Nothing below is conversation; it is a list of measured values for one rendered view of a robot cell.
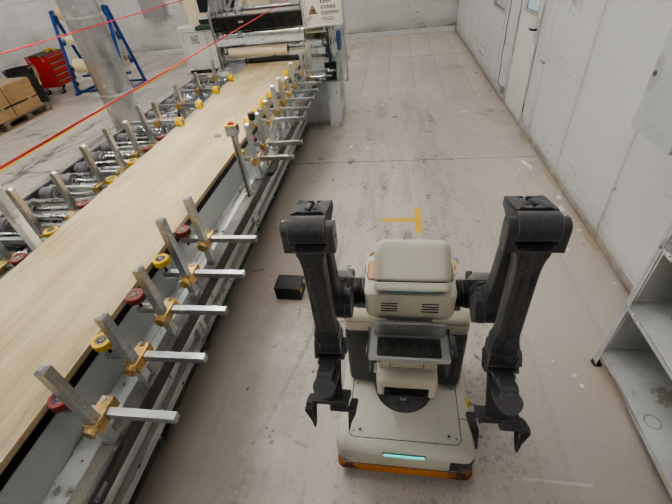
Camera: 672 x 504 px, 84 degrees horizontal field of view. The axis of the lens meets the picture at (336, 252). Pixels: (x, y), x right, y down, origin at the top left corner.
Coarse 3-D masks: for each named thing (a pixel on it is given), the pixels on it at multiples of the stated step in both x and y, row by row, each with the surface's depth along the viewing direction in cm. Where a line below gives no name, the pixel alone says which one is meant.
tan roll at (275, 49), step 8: (232, 48) 499; (240, 48) 497; (248, 48) 495; (256, 48) 493; (264, 48) 492; (272, 48) 490; (280, 48) 489; (288, 48) 491; (296, 48) 490; (304, 48) 490; (232, 56) 502; (240, 56) 502; (248, 56) 501
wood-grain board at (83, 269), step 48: (240, 96) 396; (192, 144) 304; (240, 144) 297; (144, 192) 247; (192, 192) 241; (48, 240) 213; (96, 240) 208; (144, 240) 203; (0, 288) 183; (48, 288) 180; (96, 288) 176; (0, 336) 158; (48, 336) 155; (0, 384) 139; (0, 432) 124
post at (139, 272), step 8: (136, 272) 151; (144, 272) 154; (144, 280) 154; (144, 288) 157; (152, 288) 159; (152, 296) 160; (152, 304) 164; (160, 304) 165; (160, 312) 166; (168, 328) 174
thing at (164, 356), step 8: (112, 352) 155; (152, 352) 153; (160, 352) 153; (168, 352) 153; (176, 352) 152; (184, 352) 152; (152, 360) 153; (160, 360) 153; (168, 360) 152; (176, 360) 151; (184, 360) 150; (192, 360) 150; (200, 360) 149
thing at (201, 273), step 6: (168, 270) 194; (174, 270) 194; (198, 270) 192; (204, 270) 192; (210, 270) 191; (216, 270) 191; (222, 270) 190; (228, 270) 190; (234, 270) 189; (240, 270) 189; (168, 276) 194; (174, 276) 194; (180, 276) 193; (198, 276) 192; (204, 276) 191; (210, 276) 191; (216, 276) 190; (222, 276) 190; (228, 276) 189; (234, 276) 189; (240, 276) 188
